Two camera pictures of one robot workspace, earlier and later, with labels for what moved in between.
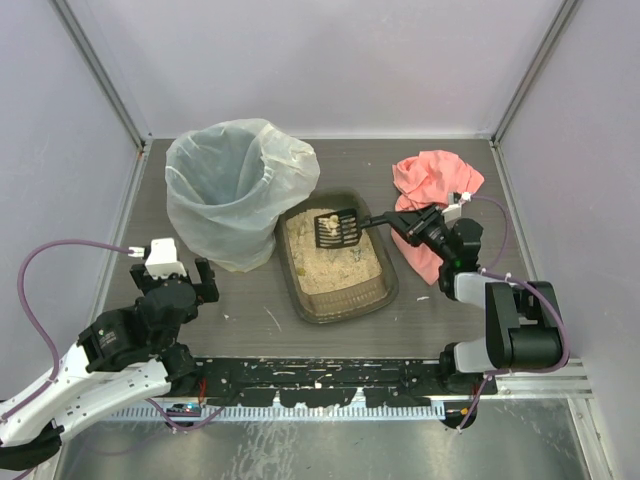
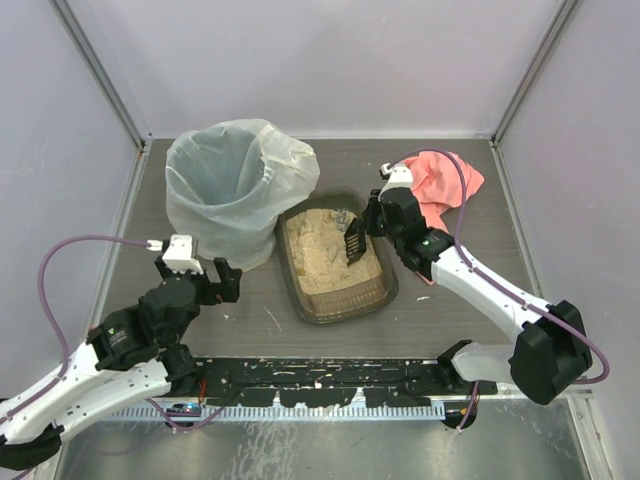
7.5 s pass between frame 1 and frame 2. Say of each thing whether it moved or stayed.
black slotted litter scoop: moved
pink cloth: stayed
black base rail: stayed
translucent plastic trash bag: stayed
